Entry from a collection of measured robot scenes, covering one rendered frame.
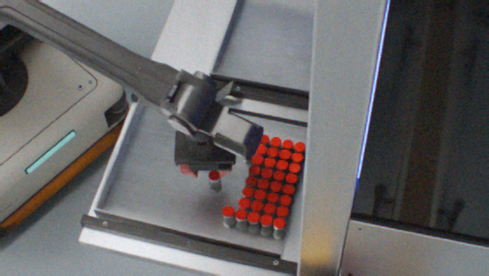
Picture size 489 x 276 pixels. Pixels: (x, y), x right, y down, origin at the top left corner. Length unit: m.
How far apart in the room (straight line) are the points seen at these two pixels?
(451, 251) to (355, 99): 0.34
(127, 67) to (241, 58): 0.48
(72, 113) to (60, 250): 0.42
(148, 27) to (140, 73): 1.70
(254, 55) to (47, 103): 0.93
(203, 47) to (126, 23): 1.28
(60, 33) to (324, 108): 0.48
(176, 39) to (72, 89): 0.79
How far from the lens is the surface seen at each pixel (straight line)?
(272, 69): 1.58
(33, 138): 2.31
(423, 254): 1.09
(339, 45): 0.75
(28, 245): 2.46
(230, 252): 1.35
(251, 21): 1.66
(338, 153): 0.90
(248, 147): 1.20
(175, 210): 1.42
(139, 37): 2.83
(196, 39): 1.64
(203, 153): 1.28
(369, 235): 1.07
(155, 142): 1.49
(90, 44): 1.17
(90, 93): 2.35
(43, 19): 1.18
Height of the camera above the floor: 2.13
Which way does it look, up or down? 57 degrees down
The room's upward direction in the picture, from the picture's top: 4 degrees counter-clockwise
